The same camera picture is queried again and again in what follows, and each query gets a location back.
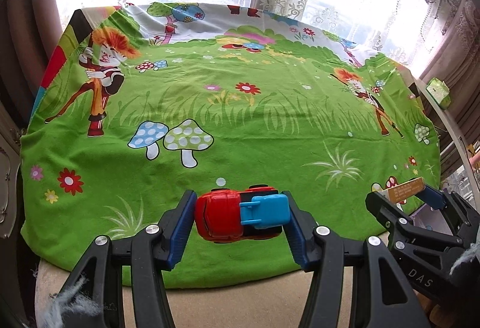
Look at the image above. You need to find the purple white cardboard box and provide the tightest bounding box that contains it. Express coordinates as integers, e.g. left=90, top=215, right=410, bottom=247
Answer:
left=410, top=204, right=452, bottom=235

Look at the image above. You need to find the green tissue pack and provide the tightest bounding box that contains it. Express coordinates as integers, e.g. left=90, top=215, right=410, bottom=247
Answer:
left=426, top=77, right=452, bottom=109

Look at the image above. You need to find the white curved shelf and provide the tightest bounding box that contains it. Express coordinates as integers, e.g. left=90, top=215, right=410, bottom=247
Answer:
left=413, top=79, right=479, bottom=210

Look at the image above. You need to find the cream ornate nightstand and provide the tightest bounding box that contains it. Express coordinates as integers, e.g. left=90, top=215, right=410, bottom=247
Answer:
left=0, top=105, right=20, bottom=240

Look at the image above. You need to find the brown drape curtain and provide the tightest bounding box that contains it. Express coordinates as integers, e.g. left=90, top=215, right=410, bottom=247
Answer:
left=420, top=0, right=479, bottom=145

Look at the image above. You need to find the red blue toy truck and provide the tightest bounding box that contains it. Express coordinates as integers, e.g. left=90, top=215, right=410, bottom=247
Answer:
left=194, top=184, right=290, bottom=243

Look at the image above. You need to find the beige toothpaste box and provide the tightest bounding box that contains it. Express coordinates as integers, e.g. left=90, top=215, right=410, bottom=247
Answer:
left=380, top=176, right=425, bottom=204

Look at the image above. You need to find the green cartoon print cloth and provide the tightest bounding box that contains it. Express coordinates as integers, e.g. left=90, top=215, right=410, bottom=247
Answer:
left=21, top=2, right=440, bottom=270

